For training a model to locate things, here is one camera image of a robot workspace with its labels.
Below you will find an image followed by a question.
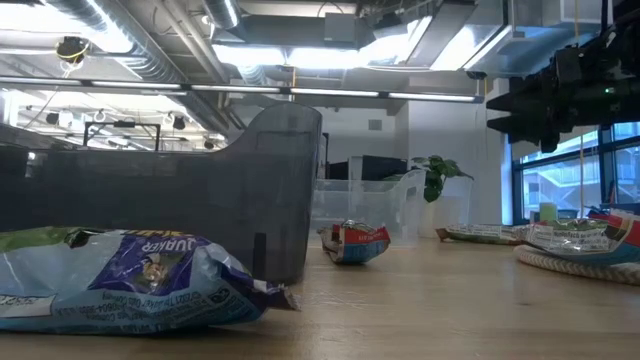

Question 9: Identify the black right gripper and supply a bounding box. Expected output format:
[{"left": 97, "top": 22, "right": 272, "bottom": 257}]
[{"left": 485, "top": 29, "right": 640, "bottom": 154}]

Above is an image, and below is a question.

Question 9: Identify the green granola bar white label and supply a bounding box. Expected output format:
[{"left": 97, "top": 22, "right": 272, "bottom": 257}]
[{"left": 434, "top": 223, "right": 526, "bottom": 246}]

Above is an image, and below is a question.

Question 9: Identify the white packet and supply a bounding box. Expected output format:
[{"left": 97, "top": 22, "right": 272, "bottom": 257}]
[{"left": 522, "top": 218, "right": 624, "bottom": 256}]

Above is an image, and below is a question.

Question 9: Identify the white red snack bag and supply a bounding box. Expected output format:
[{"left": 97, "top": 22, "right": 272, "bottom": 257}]
[{"left": 542, "top": 209, "right": 640, "bottom": 268}]

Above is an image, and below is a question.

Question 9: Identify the red and blue granola bar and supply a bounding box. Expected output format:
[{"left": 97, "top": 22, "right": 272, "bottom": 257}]
[{"left": 317, "top": 219, "right": 392, "bottom": 266}]

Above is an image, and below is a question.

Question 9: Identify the blue purple Quaker granola bar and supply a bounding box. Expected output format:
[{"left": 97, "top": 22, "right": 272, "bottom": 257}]
[{"left": 0, "top": 226, "right": 301, "bottom": 335}]

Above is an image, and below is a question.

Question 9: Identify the green leafy plant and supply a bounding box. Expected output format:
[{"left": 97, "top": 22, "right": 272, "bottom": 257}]
[{"left": 384, "top": 154, "right": 475, "bottom": 204}]

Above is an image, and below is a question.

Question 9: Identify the white plant pot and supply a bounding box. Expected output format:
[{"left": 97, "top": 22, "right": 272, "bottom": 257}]
[{"left": 418, "top": 175, "right": 474, "bottom": 239}]

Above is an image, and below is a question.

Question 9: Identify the black monitor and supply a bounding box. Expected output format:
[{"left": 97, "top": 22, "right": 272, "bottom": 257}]
[{"left": 327, "top": 154, "right": 409, "bottom": 182}]

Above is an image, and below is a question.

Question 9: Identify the round woven white mat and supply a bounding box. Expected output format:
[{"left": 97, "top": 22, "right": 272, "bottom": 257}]
[{"left": 514, "top": 243, "right": 640, "bottom": 287}]

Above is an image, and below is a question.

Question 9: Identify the clear plastic bin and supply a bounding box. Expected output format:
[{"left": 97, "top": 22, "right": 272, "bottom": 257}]
[{"left": 310, "top": 169, "right": 427, "bottom": 247}]

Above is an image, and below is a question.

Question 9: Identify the long linear ceiling light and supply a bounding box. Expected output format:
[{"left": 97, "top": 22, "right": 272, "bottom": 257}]
[{"left": 0, "top": 75, "right": 485, "bottom": 104}]

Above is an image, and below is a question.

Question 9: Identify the grey translucent plastic bin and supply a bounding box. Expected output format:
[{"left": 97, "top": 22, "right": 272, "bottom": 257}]
[{"left": 0, "top": 102, "right": 324, "bottom": 286}]

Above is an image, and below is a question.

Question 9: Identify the black yellow ceiling cable reel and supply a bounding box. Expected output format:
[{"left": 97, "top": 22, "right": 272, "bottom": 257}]
[{"left": 55, "top": 35, "right": 92, "bottom": 66}]

